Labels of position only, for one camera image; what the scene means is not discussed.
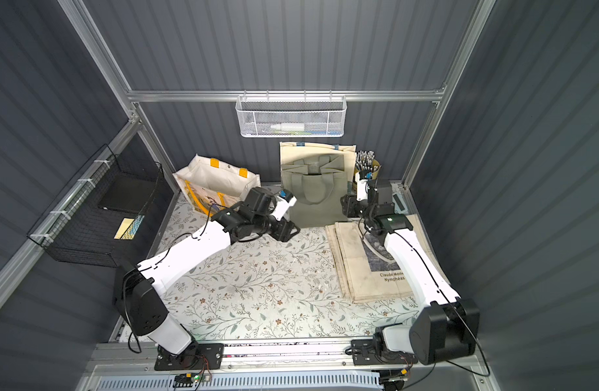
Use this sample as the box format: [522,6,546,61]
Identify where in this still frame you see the black wire wall basket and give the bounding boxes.
[27,148,173,267]

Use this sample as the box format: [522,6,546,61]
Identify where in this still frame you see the white bottle in basket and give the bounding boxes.
[270,123,305,134]

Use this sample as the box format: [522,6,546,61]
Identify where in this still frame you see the light blue calculator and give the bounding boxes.
[392,193,408,215]

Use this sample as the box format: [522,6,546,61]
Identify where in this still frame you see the cream tote bag black lettering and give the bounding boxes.
[280,142,356,182]

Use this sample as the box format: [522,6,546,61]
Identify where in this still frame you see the olive green tote bag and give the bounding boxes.
[281,154,348,229]

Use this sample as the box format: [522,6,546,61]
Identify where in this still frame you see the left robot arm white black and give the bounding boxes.
[113,187,300,356]

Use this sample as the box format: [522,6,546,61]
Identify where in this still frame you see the yellow pen holder cup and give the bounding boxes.
[355,150,382,181]

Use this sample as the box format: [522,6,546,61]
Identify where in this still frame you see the cream canvas bag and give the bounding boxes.
[334,214,449,303]

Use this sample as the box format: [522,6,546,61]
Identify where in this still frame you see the black notebook in basket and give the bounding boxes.
[97,175,156,213]

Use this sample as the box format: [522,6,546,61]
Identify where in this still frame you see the cream canvas bag painting print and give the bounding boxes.
[325,225,352,299]

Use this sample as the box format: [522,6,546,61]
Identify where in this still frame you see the white tote bag yellow handles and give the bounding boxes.
[173,155,261,214]

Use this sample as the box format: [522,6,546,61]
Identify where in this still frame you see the white wire mesh basket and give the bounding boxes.
[235,94,348,138]

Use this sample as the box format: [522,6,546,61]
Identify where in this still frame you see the floral table mat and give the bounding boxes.
[163,227,421,340]

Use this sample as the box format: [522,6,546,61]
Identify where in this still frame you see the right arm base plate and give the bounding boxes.
[344,339,418,368]

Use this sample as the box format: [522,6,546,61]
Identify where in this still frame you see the small green circuit board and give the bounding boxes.
[172,372,206,390]

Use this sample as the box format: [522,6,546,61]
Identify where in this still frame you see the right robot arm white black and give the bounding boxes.
[341,179,480,365]

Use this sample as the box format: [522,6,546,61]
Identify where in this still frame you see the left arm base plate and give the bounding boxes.
[154,342,224,371]

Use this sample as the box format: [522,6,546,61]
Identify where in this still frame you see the yellow sticky note pad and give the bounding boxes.
[113,218,134,239]

